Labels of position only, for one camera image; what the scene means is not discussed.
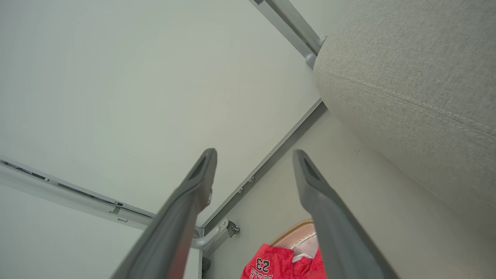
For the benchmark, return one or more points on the white laundry basket tan rim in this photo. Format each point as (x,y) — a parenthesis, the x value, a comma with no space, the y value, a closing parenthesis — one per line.
(296,236)

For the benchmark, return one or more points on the red basketball jersey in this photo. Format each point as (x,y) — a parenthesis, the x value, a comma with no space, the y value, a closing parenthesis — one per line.
(271,263)

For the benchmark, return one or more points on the grey wall baseboard strip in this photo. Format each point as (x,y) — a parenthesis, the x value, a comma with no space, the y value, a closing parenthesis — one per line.
(267,162)

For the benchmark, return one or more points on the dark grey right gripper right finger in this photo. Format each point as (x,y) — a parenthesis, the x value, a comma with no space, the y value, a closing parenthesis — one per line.
(337,232)

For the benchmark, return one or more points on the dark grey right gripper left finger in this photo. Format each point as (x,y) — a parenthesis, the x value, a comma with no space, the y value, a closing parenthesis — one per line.
(174,224)

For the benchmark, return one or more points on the grey metal partition stand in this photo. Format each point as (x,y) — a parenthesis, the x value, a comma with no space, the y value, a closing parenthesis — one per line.
(288,23)
(77,197)

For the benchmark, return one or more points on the grey fabric ottoman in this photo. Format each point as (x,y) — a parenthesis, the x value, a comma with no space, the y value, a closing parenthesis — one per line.
(418,97)

